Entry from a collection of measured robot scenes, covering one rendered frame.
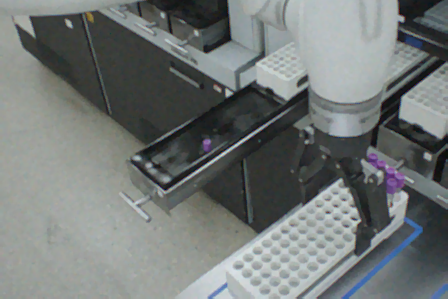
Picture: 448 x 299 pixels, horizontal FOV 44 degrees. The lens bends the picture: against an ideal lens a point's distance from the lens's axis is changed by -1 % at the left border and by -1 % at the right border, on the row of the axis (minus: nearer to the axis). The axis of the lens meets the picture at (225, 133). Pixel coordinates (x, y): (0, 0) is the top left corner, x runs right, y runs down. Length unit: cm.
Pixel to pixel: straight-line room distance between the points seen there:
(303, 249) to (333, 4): 38
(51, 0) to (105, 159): 189
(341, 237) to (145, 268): 121
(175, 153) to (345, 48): 60
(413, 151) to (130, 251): 117
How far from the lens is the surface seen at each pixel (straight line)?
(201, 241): 200
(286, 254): 83
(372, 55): 62
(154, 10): 167
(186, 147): 115
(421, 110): 115
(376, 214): 77
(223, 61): 150
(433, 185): 119
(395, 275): 92
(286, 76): 122
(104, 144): 246
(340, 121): 68
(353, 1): 59
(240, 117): 120
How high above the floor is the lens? 156
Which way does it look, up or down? 41 degrees down
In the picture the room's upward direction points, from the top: 6 degrees counter-clockwise
